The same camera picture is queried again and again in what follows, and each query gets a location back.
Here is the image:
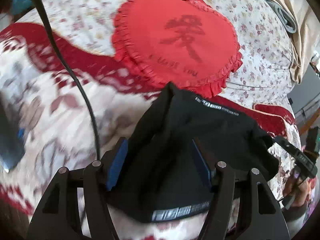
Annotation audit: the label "black pants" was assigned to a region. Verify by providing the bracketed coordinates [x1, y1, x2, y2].
[106, 83, 279, 223]

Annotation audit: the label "person's right hand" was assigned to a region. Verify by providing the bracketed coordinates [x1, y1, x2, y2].
[283, 172, 311, 207]

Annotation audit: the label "black smartphone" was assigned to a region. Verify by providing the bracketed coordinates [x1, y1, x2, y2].
[1, 98, 25, 173]

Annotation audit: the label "beige curtain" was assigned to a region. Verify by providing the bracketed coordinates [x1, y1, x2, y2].
[270, 0, 319, 84]

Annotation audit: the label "grey folded cloth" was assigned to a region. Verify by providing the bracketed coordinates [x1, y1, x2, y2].
[266, 0, 297, 34]

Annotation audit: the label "red heart ruffled pillow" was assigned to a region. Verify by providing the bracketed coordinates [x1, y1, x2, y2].
[112, 0, 242, 98]

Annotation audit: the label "floral white quilt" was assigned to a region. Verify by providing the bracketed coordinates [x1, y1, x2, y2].
[42, 0, 295, 109]

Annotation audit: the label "black cable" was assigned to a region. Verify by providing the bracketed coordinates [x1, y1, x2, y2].
[13, 0, 101, 161]

